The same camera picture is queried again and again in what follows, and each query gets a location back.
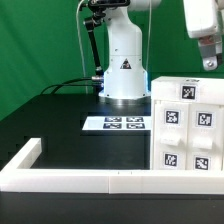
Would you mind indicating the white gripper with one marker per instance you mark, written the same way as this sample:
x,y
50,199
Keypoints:
x,y
204,19

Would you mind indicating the white cabinet top block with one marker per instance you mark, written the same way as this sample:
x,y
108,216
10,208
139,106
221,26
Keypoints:
x,y
187,89

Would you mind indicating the white cabinet door panel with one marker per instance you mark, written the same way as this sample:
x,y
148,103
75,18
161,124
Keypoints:
x,y
170,135

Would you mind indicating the white cabinet body box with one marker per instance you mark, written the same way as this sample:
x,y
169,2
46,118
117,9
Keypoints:
x,y
187,136

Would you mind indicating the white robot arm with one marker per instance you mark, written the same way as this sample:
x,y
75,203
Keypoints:
x,y
126,78

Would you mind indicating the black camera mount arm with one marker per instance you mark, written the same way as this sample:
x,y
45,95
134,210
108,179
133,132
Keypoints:
x,y
94,36

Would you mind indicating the white marker base plate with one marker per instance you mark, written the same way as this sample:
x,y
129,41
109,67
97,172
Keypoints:
x,y
117,123

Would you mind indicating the white workspace border frame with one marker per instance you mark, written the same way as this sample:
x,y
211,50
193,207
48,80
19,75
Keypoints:
x,y
19,176

